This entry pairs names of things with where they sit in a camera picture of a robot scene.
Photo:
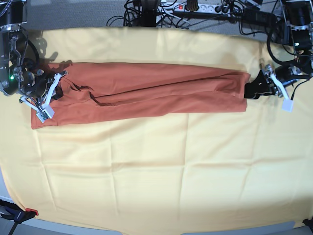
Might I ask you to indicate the blue black bar clamp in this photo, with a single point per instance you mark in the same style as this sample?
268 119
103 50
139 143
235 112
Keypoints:
13 212

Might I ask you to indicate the yellow table cloth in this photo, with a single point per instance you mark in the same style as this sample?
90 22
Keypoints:
169 175

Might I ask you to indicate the terracotta orange T-shirt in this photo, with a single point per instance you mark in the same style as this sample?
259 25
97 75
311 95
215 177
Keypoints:
98 92

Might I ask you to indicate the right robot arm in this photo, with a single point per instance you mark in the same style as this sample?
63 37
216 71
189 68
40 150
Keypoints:
19 60

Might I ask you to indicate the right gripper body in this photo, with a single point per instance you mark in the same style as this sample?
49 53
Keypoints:
36 90

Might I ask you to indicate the black table stand post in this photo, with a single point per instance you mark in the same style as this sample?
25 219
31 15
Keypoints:
148 15

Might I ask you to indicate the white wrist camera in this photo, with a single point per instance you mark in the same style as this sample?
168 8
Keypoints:
287 105
45 114

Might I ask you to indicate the black clamp right corner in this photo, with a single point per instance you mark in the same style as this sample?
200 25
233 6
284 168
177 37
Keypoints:
308 223

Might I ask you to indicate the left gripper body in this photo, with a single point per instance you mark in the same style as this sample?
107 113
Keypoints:
277 80

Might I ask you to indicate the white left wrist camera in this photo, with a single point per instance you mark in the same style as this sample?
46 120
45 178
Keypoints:
287 105

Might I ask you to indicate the white power strip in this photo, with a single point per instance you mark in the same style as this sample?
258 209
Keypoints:
204 11

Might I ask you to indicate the black power adapter box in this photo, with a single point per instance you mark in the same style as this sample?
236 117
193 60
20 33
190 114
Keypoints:
258 18

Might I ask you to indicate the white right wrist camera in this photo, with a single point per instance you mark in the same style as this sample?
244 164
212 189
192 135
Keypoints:
45 114

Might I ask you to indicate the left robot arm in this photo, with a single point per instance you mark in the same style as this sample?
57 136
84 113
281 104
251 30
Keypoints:
293 28

